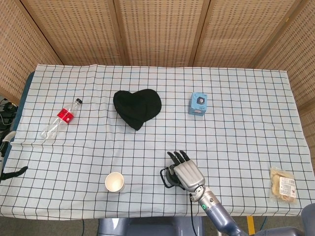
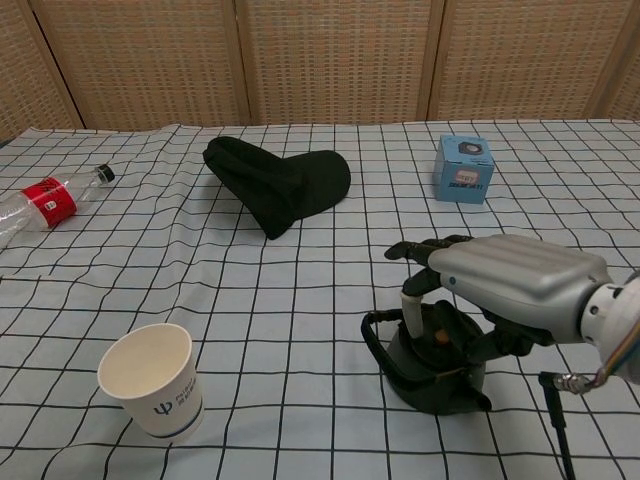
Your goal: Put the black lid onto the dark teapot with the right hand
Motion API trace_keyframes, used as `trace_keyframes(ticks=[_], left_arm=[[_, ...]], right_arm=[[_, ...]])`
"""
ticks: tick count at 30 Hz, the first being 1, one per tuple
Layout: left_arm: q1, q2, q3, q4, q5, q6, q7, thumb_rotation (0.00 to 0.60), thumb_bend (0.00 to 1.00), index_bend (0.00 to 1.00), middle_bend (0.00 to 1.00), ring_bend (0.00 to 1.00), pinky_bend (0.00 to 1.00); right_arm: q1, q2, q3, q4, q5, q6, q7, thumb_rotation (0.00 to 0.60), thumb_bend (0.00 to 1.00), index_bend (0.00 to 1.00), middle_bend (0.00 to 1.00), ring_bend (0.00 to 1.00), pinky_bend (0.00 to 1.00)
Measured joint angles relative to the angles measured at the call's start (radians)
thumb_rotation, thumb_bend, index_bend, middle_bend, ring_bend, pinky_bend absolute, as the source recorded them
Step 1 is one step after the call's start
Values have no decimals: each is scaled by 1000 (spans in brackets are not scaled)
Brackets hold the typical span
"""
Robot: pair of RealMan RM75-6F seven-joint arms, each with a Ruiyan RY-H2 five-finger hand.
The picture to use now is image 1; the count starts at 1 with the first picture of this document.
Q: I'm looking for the packaged snack in clear wrapper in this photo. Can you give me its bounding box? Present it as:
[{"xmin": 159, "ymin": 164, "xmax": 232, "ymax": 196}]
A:
[{"xmin": 269, "ymin": 166, "xmax": 297, "ymax": 204}]

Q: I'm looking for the woven bamboo folding screen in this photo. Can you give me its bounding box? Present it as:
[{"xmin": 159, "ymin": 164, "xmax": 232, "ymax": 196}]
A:
[{"xmin": 0, "ymin": 0, "xmax": 315, "ymax": 173}]

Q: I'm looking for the small blue cardboard box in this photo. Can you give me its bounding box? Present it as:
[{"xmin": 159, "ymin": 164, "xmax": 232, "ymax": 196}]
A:
[{"xmin": 189, "ymin": 92, "xmax": 208, "ymax": 116}]

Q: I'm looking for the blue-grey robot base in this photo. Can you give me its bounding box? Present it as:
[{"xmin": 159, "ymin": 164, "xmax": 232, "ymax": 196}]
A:
[{"xmin": 97, "ymin": 216, "xmax": 205, "ymax": 236}]

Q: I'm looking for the black teapot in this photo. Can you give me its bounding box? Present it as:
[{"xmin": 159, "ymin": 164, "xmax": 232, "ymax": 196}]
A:
[{"xmin": 159, "ymin": 167, "xmax": 186, "ymax": 190}]

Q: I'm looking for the bundle of black cables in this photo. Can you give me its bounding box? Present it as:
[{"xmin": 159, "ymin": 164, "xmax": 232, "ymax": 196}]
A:
[{"xmin": 0, "ymin": 97, "xmax": 19, "ymax": 131}]

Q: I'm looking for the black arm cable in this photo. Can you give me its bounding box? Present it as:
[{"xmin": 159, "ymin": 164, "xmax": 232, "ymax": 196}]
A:
[{"xmin": 188, "ymin": 193, "xmax": 198, "ymax": 236}]

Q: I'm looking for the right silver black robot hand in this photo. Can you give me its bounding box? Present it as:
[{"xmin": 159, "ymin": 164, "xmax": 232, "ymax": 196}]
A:
[{"xmin": 167, "ymin": 149, "xmax": 206, "ymax": 194}]

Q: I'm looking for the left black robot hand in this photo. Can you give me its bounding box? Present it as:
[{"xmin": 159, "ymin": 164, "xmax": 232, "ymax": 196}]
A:
[{"xmin": 0, "ymin": 166, "xmax": 29, "ymax": 182}]

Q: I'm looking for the yellow table leg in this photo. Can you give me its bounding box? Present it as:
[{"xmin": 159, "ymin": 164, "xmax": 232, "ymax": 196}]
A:
[{"xmin": 247, "ymin": 216, "xmax": 255, "ymax": 236}]

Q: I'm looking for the white paper cup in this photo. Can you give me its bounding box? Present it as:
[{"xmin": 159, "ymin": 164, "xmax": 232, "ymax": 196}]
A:
[{"xmin": 104, "ymin": 172, "xmax": 125, "ymax": 193}]

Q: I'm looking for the clear bottle with red label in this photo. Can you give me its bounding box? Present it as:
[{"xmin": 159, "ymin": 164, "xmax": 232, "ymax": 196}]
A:
[{"xmin": 40, "ymin": 98, "xmax": 83, "ymax": 142}]

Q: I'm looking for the black knit beanie hat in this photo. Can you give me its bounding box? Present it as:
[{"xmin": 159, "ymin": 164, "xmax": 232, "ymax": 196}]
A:
[{"xmin": 113, "ymin": 89, "xmax": 162, "ymax": 131}]

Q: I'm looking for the blue checked tablecloth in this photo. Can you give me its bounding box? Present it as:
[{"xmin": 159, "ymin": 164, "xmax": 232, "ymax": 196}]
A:
[{"xmin": 0, "ymin": 63, "xmax": 308, "ymax": 218}]

